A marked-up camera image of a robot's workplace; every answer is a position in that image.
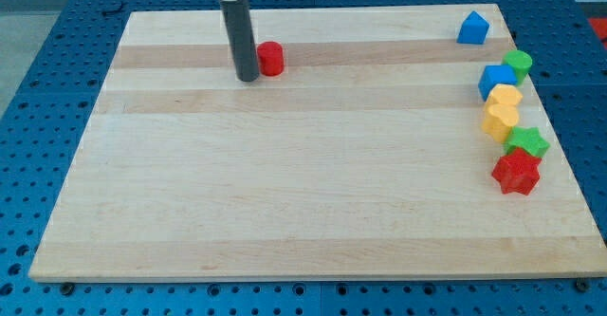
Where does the red star block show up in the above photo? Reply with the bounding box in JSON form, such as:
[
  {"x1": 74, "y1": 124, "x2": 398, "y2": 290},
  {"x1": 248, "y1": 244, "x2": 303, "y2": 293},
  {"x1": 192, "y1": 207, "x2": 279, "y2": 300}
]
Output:
[{"x1": 491, "y1": 147, "x2": 542, "y2": 195}]

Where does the wooden board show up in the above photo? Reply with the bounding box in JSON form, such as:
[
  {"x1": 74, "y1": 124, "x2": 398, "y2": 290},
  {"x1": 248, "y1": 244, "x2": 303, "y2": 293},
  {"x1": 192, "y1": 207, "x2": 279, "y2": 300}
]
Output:
[{"x1": 29, "y1": 4, "x2": 606, "y2": 283}]

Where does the yellow pentagon block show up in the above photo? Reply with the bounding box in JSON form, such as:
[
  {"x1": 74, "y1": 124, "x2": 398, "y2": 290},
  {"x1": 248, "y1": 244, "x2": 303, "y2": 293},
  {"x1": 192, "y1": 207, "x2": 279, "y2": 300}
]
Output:
[{"x1": 484, "y1": 84, "x2": 523, "y2": 110}]

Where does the green cylinder block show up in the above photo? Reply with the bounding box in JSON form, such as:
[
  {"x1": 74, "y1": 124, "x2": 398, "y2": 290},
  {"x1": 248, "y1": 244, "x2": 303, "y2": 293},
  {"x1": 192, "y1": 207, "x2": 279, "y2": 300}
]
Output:
[{"x1": 502, "y1": 49, "x2": 533, "y2": 86}]

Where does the yellow heart block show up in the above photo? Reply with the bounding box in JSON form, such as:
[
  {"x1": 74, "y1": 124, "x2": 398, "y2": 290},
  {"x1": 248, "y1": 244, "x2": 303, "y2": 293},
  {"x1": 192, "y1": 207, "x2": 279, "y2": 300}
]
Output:
[{"x1": 481, "y1": 103, "x2": 520, "y2": 143}]

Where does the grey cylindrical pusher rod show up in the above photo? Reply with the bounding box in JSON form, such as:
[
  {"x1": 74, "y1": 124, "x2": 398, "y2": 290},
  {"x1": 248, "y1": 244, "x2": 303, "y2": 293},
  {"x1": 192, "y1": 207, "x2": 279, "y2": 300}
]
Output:
[{"x1": 220, "y1": 0, "x2": 260, "y2": 82}]

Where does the red cylinder block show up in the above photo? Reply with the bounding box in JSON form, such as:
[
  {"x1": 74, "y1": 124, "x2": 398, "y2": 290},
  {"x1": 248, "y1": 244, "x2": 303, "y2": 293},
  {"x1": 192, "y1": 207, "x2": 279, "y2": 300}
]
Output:
[{"x1": 257, "y1": 41, "x2": 285, "y2": 77}]

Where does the red object at right edge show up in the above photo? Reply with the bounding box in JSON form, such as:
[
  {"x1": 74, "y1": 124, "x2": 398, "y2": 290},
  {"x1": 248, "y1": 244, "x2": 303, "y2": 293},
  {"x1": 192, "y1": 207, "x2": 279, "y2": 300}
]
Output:
[{"x1": 588, "y1": 17, "x2": 607, "y2": 47}]

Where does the blue triangular prism block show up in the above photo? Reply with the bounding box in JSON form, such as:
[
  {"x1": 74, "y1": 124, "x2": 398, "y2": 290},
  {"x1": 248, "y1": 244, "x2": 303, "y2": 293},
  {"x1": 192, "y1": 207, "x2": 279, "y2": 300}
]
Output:
[{"x1": 456, "y1": 10, "x2": 489, "y2": 45}]

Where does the blue cube block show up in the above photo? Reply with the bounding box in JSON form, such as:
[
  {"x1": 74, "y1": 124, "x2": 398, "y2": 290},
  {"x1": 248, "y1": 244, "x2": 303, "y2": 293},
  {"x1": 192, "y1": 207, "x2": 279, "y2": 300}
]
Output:
[{"x1": 478, "y1": 65, "x2": 517, "y2": 101}]

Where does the green star block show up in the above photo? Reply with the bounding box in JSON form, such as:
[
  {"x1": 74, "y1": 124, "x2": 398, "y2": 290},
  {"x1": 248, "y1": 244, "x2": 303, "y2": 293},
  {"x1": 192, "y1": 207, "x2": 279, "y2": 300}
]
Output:
[{"x1": 504, "y1": 126, "x2": 550, "y2": 158}]

